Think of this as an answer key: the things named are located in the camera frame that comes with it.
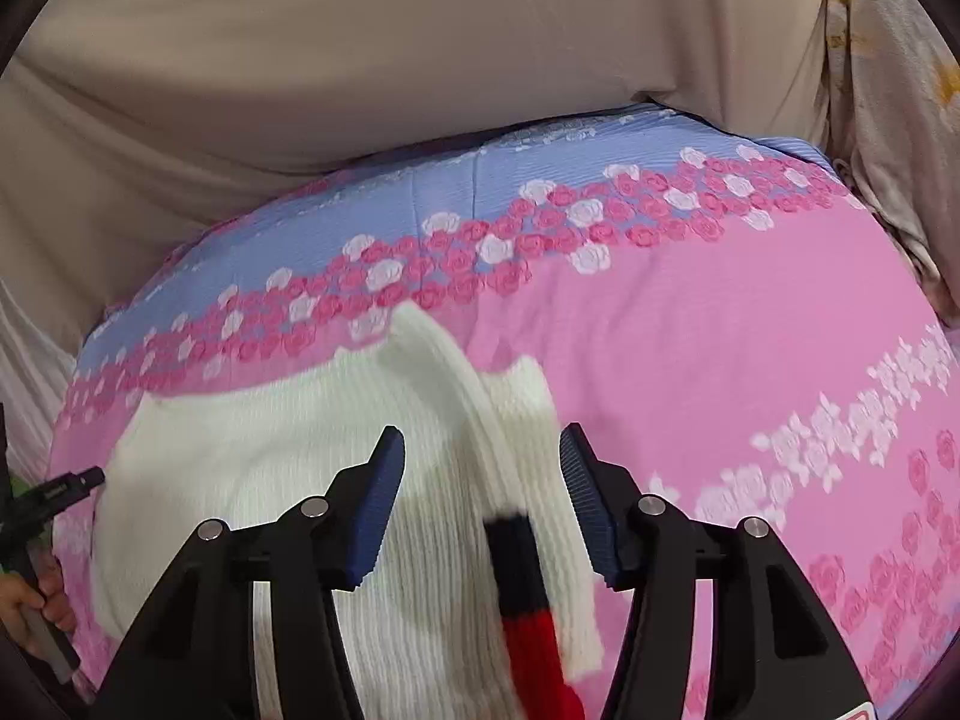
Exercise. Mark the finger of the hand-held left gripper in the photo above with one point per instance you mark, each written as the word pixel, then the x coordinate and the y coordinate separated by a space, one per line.
pixel 71 486

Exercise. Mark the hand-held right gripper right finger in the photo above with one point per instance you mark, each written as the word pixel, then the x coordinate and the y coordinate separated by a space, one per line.
pixel 592 514

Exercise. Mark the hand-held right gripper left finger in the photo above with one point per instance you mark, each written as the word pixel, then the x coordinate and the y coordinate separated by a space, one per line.
pixel 379 514

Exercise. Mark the white knit sweater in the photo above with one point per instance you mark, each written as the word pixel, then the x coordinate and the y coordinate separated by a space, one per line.
pixel 262 450

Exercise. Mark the person's left hand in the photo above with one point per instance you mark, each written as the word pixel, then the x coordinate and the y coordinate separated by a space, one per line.
pixel 26 596

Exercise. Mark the pink floral blanket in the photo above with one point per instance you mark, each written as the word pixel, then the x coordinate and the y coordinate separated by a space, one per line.
pixel 712 330

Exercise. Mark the beige bed sheet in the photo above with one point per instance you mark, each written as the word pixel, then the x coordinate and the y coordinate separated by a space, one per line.
pixel 300 52

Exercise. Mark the cream floral cloth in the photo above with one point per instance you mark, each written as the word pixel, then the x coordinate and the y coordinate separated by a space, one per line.
pixel 889 97

